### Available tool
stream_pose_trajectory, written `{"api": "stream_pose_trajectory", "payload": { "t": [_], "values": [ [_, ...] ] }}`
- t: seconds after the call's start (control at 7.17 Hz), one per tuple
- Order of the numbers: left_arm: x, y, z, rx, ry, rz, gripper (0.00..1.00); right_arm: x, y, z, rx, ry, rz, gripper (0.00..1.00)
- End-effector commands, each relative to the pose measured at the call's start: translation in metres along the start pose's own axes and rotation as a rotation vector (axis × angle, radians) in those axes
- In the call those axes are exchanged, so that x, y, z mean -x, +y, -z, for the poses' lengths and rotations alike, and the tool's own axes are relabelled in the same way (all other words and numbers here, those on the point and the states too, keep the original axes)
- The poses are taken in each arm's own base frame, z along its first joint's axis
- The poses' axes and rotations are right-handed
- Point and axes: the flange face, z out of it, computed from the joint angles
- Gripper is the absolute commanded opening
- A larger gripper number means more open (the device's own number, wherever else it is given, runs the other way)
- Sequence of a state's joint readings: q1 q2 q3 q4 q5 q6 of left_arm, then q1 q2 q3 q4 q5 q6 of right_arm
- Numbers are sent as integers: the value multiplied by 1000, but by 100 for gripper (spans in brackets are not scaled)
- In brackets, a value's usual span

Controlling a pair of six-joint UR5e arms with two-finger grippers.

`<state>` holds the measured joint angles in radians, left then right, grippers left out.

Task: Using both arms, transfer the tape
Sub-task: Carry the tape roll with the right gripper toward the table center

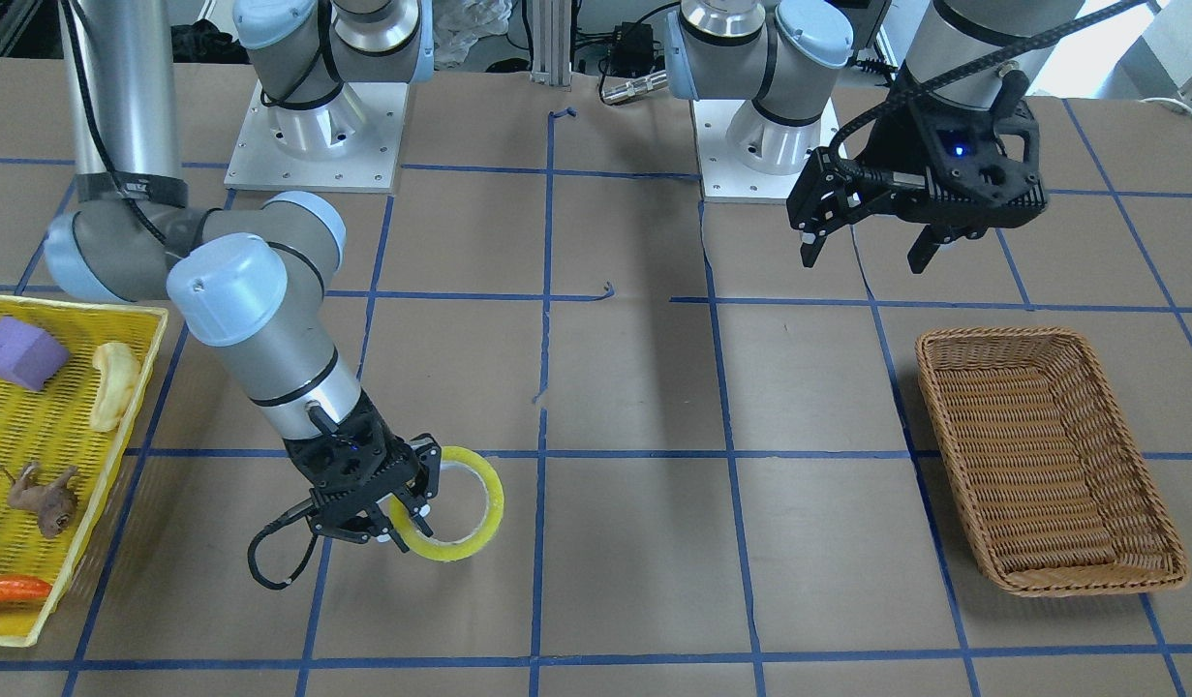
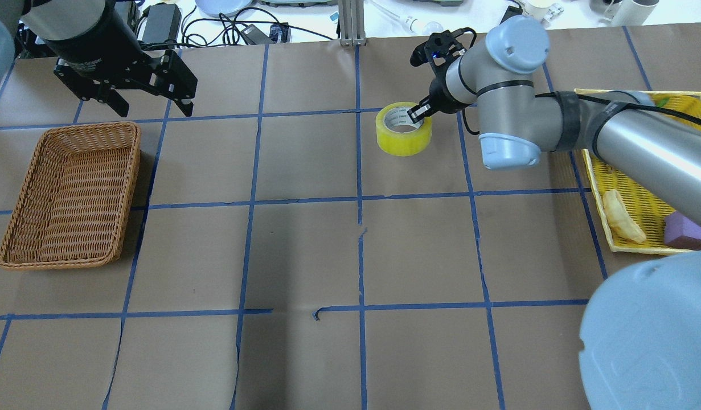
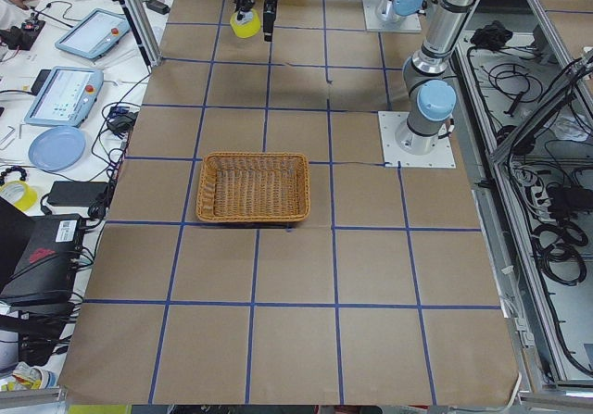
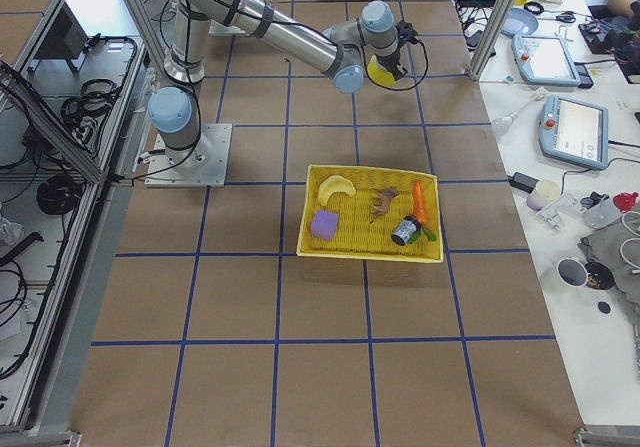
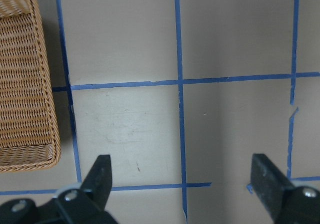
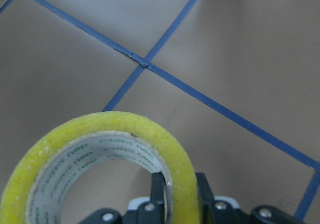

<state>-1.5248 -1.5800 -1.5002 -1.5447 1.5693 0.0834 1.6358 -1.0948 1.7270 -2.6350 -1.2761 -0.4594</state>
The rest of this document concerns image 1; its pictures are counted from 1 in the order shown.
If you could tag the yellow tape roll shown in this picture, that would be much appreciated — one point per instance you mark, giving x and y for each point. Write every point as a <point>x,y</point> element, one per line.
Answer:
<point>433,549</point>

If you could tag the orange carrot toy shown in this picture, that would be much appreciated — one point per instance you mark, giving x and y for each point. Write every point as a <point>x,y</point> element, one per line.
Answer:
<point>21,588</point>

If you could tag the silver cable connector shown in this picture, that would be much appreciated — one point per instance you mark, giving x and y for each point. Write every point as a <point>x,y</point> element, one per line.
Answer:
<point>634,88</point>

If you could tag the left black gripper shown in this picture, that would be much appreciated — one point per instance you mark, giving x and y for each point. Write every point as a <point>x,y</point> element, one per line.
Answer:
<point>890,143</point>

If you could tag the yellow plastic basket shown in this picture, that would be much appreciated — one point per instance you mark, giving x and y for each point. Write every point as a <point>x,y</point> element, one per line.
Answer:
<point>50,427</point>

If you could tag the cream banana toy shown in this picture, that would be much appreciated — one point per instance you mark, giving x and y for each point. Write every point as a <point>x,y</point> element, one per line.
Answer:
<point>118,370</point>

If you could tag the aluminium frame post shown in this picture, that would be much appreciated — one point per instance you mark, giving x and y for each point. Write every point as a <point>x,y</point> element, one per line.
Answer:
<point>551,25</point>

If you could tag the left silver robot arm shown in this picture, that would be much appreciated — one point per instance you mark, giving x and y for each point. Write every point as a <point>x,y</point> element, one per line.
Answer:
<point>785,57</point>

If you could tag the black power adapter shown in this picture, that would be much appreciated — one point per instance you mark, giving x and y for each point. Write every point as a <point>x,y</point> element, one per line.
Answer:
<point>633,50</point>

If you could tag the purple foam block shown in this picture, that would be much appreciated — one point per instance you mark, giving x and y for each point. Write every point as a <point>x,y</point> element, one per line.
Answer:
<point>29,355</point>

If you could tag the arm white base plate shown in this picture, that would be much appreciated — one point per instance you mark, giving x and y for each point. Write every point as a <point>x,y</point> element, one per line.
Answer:
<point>348,146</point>
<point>765,160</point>

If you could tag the brown wicker basket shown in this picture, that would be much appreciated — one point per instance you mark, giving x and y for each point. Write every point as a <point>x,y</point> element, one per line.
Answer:
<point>1051,488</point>

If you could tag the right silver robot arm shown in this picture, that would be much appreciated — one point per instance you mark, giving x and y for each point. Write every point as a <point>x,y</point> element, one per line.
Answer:
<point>248,283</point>

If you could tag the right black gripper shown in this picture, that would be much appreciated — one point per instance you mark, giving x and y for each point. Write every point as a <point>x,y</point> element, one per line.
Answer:
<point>314,466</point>

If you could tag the brown snail toy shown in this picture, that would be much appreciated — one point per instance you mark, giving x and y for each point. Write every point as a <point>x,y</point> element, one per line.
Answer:
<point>53,504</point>

